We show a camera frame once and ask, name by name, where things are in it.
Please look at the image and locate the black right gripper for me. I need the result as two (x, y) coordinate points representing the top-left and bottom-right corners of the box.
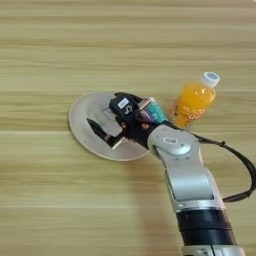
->
(86, 91), (162, 151)

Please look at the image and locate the orange juice bottle white cap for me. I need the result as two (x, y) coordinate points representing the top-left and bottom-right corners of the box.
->
(167, 70), (221, 130)

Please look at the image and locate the small black box white label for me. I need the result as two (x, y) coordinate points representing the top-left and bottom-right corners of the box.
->
(108, 95), (140, 118)

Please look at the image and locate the white round plate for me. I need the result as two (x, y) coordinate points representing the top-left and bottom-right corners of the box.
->
(67, 91), (151, 163)

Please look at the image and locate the teal white glue stick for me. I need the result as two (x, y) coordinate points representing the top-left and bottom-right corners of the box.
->
(142, 96), (170, 125)

